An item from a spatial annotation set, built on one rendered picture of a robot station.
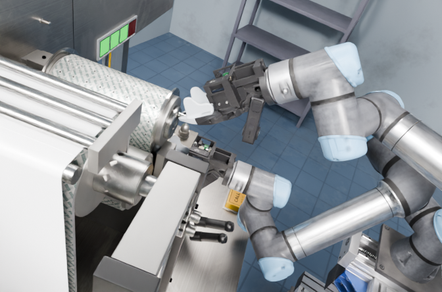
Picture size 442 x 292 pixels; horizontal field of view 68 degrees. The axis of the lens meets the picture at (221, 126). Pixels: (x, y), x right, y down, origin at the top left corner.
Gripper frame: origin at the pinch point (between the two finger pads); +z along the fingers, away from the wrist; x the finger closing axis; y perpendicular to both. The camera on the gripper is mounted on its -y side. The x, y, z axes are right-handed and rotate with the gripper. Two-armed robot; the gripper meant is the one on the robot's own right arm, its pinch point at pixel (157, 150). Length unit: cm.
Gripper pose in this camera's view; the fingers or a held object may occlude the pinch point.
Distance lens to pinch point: 87.5
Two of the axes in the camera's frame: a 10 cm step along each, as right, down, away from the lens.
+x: -2.5, 5.6, -7.9
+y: 2.6, -7.5, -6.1
